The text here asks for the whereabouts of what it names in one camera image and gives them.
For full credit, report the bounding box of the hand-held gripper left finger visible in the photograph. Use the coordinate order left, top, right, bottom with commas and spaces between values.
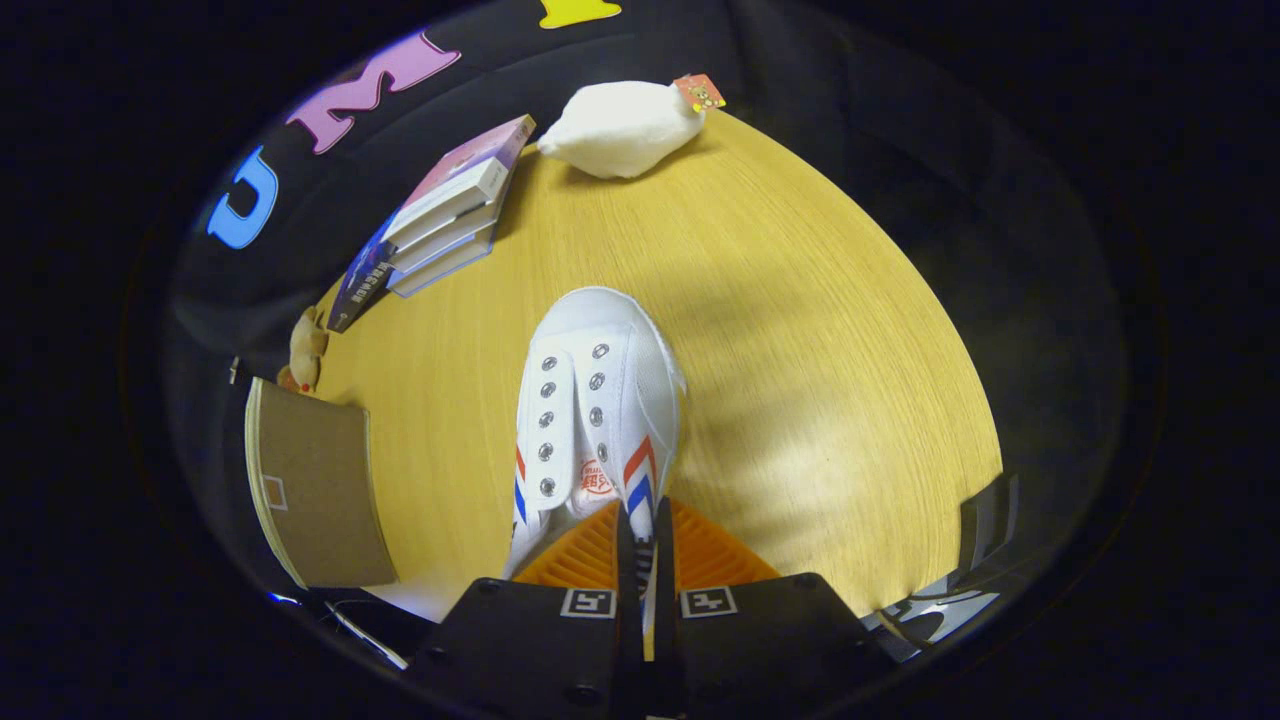
405, 500, 641, 720

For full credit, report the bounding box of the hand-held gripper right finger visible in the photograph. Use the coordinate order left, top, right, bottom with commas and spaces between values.
655, 497, 893, 720

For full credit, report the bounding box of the white canvas shoe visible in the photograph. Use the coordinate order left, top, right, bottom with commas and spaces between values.
503, 287, 689, 661

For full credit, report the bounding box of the brown fabric storage box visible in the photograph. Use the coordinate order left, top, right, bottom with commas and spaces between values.
245, 377, 400, 591

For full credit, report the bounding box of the light blue cover book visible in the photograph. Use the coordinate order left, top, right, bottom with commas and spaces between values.
390, 232, 497, 299

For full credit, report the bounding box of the beige plush dog toy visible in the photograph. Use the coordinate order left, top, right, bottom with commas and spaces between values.
277, 305, 330, 394

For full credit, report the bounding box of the grey cover book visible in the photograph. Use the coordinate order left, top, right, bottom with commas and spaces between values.
386, 198, 503, 273

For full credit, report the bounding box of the dark blue book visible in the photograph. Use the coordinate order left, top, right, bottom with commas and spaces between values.
327, 215, 397, 335

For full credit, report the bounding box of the pink cover book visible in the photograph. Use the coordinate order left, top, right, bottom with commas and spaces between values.
383, 114, 537, 248

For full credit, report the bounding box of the white plush toy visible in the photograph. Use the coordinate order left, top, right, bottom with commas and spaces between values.
537, 74, 727, 181

